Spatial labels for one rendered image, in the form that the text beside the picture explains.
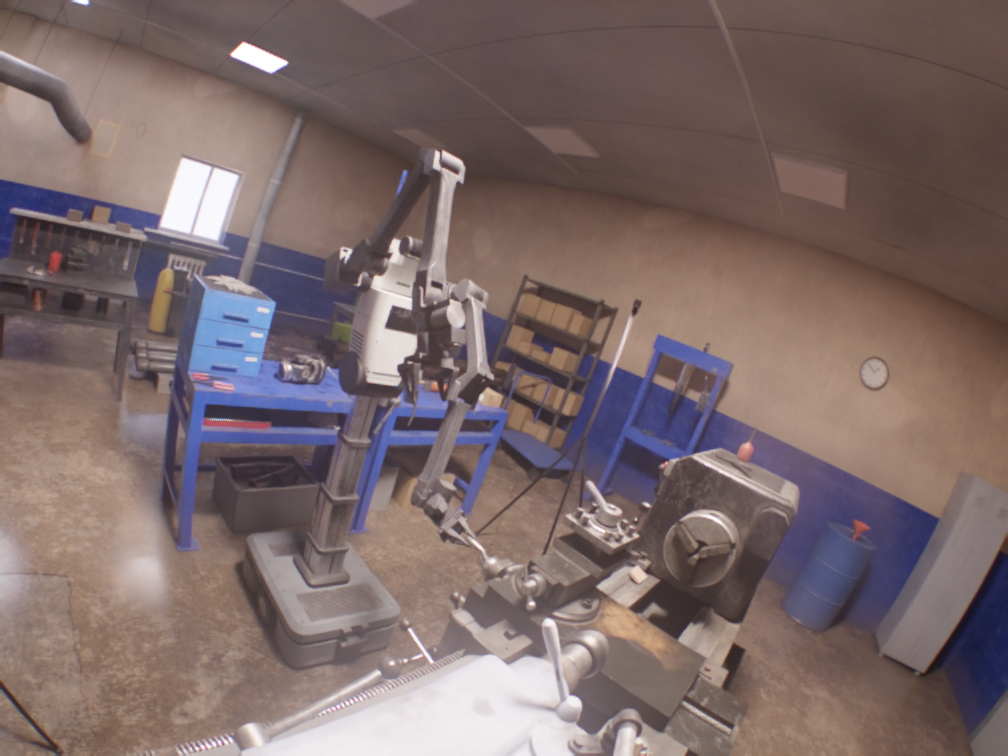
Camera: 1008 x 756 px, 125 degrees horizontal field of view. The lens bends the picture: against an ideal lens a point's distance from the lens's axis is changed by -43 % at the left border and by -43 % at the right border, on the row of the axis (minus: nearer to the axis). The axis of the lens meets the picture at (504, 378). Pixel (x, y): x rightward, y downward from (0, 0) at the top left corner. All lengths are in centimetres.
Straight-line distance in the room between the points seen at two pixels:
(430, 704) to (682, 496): 138
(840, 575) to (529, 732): 403
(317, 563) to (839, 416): 458
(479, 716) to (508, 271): 636
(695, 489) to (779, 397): 334
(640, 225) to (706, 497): 450
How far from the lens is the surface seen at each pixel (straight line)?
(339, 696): 64
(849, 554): 443
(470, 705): 60
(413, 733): 55
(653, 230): 576
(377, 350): 159
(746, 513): 174
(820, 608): 457
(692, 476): 176
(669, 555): 162
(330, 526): 191
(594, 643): 84
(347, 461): 177
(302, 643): 193
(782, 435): 500
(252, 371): 233
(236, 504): 256
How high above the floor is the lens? 161
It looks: 9 degrees down
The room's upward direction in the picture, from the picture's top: 21 degrees clockwise
